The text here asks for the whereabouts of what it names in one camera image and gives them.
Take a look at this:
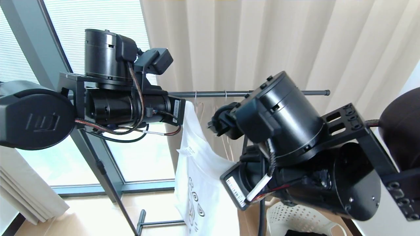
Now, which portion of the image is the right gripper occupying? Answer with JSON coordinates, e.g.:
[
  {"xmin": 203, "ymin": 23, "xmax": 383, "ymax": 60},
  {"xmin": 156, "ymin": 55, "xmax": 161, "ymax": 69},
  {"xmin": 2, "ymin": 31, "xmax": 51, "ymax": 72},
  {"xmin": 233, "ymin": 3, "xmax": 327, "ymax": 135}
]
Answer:
[{"xmin": 220, "ymin": 143, "xmax": 382, "ymax": 221}]

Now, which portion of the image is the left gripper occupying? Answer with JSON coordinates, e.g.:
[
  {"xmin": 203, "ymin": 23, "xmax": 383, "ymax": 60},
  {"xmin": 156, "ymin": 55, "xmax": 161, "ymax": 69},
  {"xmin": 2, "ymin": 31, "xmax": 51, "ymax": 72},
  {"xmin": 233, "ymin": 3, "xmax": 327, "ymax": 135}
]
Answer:
[{"xmin": 87, "ymin": 88, "xmax": 186, "ymax": 127}]

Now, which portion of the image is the pink clothes hanger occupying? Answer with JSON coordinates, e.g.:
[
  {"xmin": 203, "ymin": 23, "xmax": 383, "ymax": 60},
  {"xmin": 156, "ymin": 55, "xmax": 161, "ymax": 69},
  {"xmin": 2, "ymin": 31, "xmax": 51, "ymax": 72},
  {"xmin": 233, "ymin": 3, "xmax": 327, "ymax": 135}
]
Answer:
[
  {"xmin": 194, "ymin": 91, "xmax": 206, "ymax": 118},
  {"xmin": 213, "ymin": 91, "xmax": 235, "ymax": 162}
]

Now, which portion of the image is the white printed t-shirt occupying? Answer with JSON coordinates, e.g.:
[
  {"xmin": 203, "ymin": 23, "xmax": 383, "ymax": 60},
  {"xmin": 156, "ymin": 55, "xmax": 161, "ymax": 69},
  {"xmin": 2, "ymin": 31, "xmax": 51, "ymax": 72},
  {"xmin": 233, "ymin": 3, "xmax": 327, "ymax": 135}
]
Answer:
[{"xmin": 173, "ymin": 100, "xmax": 242, "ymax": 236}]

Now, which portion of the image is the white laundry basket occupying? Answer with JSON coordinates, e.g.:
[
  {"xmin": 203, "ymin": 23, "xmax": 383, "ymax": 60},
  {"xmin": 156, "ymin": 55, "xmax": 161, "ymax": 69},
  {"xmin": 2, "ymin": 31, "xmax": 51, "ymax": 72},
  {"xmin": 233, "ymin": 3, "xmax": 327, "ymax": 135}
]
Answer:
[{"xmin": 266, "ymin": 201, "xmax": 347, "ymax": 236}]

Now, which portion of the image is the black clothes rack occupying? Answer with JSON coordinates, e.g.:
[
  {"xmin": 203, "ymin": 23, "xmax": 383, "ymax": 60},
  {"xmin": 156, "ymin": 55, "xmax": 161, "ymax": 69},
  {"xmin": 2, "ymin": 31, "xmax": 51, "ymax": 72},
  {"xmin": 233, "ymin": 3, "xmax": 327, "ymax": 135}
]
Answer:
[{"xmin": 67, "ymin": 89, "xmax": 330, "ymax": 236}]

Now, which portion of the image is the black garment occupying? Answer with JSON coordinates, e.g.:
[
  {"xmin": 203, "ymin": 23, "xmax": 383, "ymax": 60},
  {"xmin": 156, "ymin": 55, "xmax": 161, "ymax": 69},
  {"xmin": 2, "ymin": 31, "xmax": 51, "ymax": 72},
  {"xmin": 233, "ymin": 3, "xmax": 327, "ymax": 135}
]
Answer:
[{"xmin": 284, "ymin": 229, "xmax": 316, "ymax": 236}]

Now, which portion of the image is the window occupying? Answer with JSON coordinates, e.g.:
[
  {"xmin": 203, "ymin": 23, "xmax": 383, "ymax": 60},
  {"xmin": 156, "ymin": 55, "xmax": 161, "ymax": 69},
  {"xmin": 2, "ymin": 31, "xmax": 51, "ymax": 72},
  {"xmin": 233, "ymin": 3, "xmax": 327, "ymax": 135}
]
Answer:
[{"xmin": 0, "ymin": 0, "xmax": 176, "ymax": 197}]

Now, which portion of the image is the beige curtain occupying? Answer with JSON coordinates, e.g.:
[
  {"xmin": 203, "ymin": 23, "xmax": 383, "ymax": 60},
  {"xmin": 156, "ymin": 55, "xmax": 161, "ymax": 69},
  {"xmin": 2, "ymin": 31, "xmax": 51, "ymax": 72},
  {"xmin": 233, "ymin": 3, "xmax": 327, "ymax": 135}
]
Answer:
[
  {"xmin": 139, "ymin": 0, "xmax": 420, "ymax": 174},
  {"xmin": 0, "ymin": 146, "xmax": 70, "ymax": 226}
]

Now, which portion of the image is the black cable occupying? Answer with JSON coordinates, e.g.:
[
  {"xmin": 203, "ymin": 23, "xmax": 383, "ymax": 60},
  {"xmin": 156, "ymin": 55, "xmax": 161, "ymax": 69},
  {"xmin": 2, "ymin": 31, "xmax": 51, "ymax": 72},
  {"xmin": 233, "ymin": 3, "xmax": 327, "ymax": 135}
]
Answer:
[
  {"xmin": 258, "ymin": 198, "xmax": 266, "ymax": 236},
  {"xmin": 84, "ymin": 124, "xmax": 150, "ymax": 144}
]

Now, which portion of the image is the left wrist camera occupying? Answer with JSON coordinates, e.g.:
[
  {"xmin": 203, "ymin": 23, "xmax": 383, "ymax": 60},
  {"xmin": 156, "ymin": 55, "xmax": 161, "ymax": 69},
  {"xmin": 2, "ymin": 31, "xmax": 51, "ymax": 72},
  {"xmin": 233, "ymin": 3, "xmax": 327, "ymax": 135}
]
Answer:
[{"xmin": 134, "ymin": 48, "xmax": 174, "ymax": 94}]

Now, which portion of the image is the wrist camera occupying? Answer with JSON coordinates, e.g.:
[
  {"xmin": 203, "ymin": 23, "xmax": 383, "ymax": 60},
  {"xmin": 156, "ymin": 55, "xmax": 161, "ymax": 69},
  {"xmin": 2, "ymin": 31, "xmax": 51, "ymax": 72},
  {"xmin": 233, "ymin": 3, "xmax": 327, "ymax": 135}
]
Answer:
[
  {"xmin": 134, "ymin": 48, "xmax": 174, "ymax": 94},
  {"xmin": 207, "ymin": 102, "xmax": 245, "ymax": 141}
]

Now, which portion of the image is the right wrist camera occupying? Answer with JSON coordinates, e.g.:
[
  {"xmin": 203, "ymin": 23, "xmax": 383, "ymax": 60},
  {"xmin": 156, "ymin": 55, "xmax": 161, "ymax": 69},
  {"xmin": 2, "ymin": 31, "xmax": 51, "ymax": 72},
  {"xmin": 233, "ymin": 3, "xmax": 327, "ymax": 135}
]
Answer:
[{"xmin": 207, "ymin": 102, "xmax": 245, "ymax": 141}]

